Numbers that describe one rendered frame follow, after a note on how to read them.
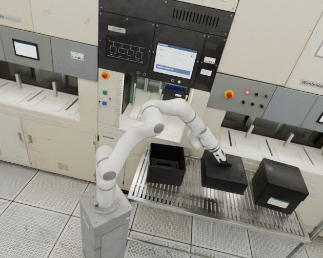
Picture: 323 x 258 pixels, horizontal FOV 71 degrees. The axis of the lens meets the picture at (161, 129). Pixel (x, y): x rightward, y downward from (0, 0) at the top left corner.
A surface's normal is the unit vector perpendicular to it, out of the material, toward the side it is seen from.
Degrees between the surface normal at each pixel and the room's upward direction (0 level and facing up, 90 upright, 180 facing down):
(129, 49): 90
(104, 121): 90
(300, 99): 90
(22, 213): 0
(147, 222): 0
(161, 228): 0
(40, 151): 90
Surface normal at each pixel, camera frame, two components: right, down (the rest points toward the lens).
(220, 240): 0.17, -0.80
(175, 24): -0.15, 0.55
